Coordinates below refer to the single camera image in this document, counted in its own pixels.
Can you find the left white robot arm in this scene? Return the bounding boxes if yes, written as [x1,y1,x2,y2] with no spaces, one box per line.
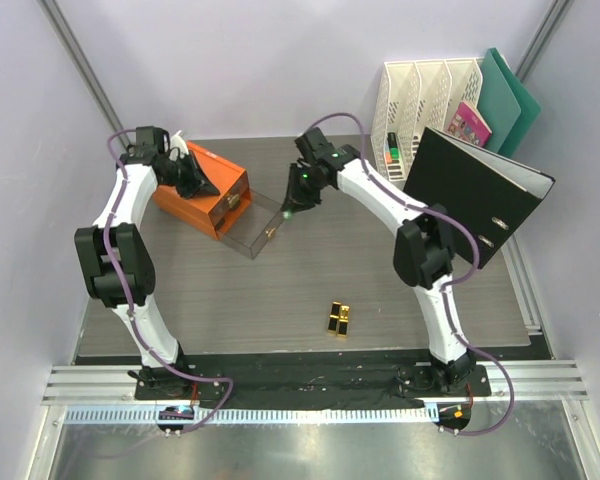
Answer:
[74,147,202,399]

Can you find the black lever arch binder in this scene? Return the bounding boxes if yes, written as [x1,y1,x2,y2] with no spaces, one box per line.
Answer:
[403,127,555,269]

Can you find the green folder back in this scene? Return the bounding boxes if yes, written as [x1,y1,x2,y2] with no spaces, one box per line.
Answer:
[492,49,541,157]

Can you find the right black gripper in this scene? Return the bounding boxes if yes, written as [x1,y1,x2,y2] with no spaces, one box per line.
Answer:
[282,163,327,215]

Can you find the white mesh file rack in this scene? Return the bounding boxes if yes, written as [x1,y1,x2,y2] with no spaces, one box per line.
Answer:
[370,57,483,188]

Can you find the orange drawer organizer box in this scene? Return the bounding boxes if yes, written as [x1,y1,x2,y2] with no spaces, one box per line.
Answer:
[153,141,250,240]

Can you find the green folder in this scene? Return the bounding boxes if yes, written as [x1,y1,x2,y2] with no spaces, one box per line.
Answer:
[478,48,521,153]
[492,49,541,157]

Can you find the white slotted cable duct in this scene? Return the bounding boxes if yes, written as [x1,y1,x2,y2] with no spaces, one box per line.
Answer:
[64,403,439,426]

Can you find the pink booklet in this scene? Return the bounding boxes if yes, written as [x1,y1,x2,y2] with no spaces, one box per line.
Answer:
[444,101,492,147]

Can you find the green orange highlighter markers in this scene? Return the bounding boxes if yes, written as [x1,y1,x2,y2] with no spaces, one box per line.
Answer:
[385,132,401,165]

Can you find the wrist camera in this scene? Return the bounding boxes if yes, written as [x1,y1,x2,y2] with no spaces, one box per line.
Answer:
[135,126,171,154]
[294,127,336,164]

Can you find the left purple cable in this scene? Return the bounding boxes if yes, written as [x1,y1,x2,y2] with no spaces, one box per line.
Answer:
[104,125,234,435]

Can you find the purple cable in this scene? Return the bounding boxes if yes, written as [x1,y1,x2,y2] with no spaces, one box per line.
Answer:
[306,111,515,436]
[104,125,234,435]

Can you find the clear acrylic drawer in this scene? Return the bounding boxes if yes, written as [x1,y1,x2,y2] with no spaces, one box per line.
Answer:
[224,187,252,219]
[219,189,283,260]

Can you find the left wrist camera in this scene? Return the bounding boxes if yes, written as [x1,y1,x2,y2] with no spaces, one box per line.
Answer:
[135,126,171,154]

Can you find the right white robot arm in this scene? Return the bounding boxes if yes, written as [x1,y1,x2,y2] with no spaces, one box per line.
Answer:
[282,140,476,395]

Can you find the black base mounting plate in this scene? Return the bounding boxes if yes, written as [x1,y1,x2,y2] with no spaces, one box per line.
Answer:
[132,350,492,410]

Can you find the green folder front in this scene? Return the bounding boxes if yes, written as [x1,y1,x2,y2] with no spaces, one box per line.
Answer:
[478,48,521,153]

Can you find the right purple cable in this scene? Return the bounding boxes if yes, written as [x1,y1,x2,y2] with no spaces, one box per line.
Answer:
[306,111,515,436]

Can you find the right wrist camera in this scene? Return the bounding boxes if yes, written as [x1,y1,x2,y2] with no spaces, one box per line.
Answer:
[294,127,336,164]

